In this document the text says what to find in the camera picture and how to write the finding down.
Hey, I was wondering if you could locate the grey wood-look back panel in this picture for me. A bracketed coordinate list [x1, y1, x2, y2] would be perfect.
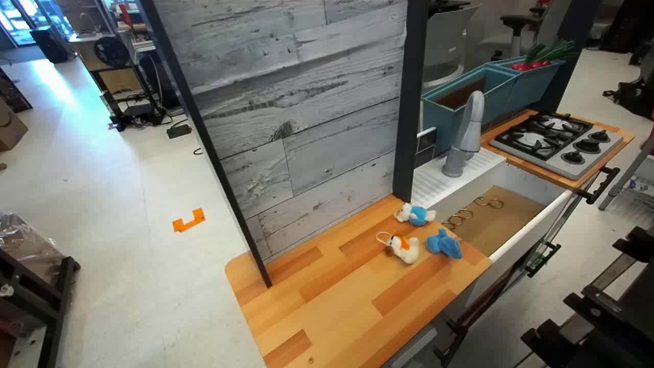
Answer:
[149, 0, 409, 265]

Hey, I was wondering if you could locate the white and blue plush toy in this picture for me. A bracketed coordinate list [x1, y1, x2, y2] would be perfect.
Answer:
[392, 202, 438, 229]

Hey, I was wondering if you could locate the white and orange plush toy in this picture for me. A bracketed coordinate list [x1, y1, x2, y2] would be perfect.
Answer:
[373, 229, 423, 268]

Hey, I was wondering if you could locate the wooden kitchen counter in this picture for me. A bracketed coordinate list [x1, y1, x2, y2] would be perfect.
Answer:
[223, 194, 494, 368]

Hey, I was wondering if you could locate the white sink basin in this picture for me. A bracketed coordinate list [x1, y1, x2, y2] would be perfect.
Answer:
[409, 147, 576, 266]

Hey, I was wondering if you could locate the small black floor device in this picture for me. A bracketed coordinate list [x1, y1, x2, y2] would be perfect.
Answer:
[165, 118, 194, 141]

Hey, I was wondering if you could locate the white chair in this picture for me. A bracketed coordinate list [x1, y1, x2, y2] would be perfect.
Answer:
[421, 4, 480, 93]

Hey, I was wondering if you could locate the wooden stove board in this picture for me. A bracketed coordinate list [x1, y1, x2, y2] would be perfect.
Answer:
[480, 109, 637, 194]

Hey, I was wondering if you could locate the teal storage bin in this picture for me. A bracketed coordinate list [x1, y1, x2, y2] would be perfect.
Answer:
[421, 56, 567, 155]

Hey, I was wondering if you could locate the black equipment cart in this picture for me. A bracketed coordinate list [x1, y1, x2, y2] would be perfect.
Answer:
[88, 31, 170, 134]

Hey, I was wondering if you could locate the grey toy gas stove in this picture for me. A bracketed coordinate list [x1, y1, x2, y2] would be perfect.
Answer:
[490, 111, 625, 183]

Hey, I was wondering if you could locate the red toy vegetable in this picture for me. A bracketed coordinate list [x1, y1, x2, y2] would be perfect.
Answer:
[508, 60, 551, 73]

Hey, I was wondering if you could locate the black office chair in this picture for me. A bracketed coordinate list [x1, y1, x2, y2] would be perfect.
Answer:
[499, 10, 551, 62]

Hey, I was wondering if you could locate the green toy leafy vegetable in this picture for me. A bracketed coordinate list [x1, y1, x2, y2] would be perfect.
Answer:
[520, 40, 580, 68]

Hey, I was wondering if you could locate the black rack with plastic sheet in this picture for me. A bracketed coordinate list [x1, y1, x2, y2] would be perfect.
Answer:
[0, 213, 82, 368]

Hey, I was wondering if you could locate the brown cardboard box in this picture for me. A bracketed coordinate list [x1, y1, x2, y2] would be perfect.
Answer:
[0, 95, 30, 153]

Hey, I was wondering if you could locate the upright black frame post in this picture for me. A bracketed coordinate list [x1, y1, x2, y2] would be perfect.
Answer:
[390, 0, 430, 204]

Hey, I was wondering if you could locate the slanted black frame post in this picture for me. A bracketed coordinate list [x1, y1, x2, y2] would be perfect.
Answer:
[137, 0, 273, 289]

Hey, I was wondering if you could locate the black drawer handle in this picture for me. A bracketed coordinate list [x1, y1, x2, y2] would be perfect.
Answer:
[576, 165, 622, 207]

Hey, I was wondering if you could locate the black metal frame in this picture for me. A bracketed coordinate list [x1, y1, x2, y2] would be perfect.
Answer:
[519, 225, 654, 368]

